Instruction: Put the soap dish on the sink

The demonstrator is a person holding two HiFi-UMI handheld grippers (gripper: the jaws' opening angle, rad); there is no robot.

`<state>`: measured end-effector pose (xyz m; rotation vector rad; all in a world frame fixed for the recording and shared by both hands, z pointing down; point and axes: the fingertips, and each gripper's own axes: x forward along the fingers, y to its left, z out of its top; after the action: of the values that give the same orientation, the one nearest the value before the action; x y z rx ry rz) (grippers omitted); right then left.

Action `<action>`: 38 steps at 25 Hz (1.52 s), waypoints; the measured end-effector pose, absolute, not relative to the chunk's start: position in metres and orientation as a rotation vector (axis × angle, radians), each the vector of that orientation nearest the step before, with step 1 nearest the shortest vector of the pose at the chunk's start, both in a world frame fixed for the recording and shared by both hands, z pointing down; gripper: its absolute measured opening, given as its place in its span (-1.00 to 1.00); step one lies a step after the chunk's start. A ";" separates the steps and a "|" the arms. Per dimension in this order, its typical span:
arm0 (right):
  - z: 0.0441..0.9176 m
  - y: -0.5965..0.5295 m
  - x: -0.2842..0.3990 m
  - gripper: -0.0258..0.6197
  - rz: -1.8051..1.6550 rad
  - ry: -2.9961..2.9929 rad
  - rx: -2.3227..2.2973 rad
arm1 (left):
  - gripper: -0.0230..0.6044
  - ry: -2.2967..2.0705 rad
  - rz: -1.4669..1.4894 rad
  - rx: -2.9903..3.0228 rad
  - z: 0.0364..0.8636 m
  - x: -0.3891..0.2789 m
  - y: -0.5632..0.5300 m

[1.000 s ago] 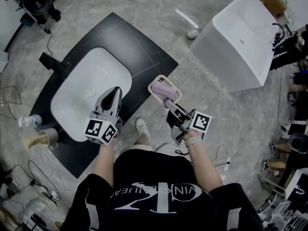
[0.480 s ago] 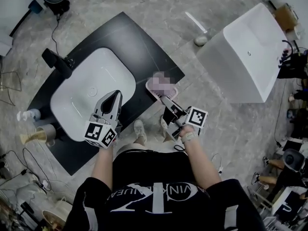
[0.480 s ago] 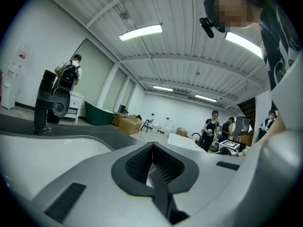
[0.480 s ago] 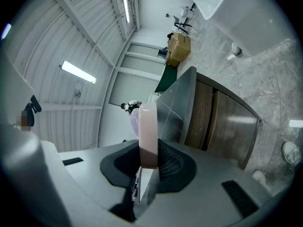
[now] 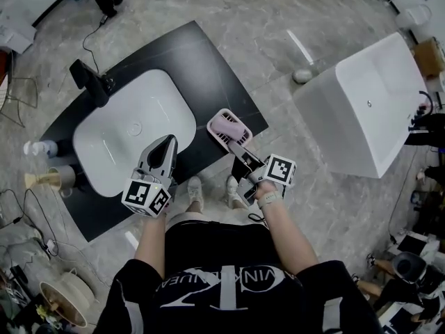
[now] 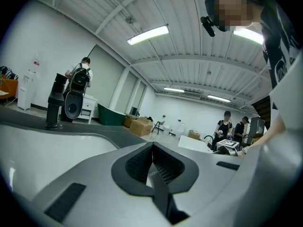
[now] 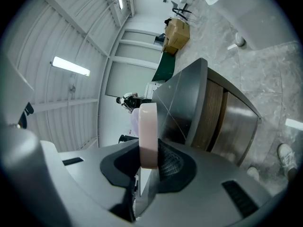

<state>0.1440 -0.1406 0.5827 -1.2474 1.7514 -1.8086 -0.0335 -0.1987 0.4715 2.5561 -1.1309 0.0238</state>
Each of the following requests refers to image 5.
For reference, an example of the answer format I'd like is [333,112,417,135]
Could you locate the person's right forearm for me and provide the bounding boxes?
[259,200,320,276]

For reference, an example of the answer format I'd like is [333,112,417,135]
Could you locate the black faucet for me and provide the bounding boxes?
[69,58,115,108]

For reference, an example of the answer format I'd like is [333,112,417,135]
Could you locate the person's legs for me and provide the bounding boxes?
[165,200,250,229]

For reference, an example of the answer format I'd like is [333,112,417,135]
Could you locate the person's white shoe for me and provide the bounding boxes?
[186,175,204,205]
[225,175,241,209]

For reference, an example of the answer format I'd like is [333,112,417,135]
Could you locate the white carton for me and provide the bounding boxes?
[0,9,38,54]

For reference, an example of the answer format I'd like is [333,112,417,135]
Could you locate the white bucket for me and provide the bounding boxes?
[395,3,433,31]

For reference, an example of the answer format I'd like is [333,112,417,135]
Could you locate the person's right white shoe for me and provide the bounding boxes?
[225,175,241,209]

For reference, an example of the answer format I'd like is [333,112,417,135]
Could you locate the lilac soap bar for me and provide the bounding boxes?
[211,113,243,137]

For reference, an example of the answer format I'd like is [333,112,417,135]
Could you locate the wire rack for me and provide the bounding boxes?
[0,49,40,129]

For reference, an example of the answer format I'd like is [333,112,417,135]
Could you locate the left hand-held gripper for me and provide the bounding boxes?
[121,134,179,219]

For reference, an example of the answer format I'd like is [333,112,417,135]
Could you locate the person's right hand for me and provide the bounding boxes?
[255,181,279,198]

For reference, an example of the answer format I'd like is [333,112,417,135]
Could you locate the person's black printed shirt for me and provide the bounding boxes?
[92,217,385,334]

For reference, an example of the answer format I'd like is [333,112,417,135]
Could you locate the cardboard box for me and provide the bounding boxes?
[412,36,445,79]

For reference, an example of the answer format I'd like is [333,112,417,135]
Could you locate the white ceramic sink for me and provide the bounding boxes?
[72,68,197,198]

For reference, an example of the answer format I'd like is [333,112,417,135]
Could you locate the clear pump bottle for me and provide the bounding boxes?
[23,140,59,159]

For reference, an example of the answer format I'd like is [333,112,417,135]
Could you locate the cream woven basket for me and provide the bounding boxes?
[37,268,96,329]

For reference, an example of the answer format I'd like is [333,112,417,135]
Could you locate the black vanity top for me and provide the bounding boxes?
[39,19,270,243]

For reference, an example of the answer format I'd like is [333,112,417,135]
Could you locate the black power adapter with cable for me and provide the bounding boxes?
[81,13,110,76]

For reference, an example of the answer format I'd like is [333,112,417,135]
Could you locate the person's left forearm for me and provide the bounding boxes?
[133,207,168,270]

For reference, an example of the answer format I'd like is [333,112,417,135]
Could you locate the person's left white shoe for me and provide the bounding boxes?
[186,175,204,205]

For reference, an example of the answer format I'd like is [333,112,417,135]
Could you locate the grey cup with wooden brush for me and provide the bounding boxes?
[24,165,76,191]

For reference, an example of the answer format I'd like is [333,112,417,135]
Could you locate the grey round stone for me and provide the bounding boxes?
[292,68,313,84]

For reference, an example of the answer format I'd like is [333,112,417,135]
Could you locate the beige wristwatch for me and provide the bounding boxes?
[258,190,280,211]

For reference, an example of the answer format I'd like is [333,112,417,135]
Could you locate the white bathtub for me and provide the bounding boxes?
[293,31,430,180]

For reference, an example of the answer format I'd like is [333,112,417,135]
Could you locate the white charger with black cable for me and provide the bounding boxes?
[0,188,60,257]

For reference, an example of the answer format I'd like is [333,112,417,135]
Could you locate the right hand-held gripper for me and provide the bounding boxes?
[227,141,298,207]

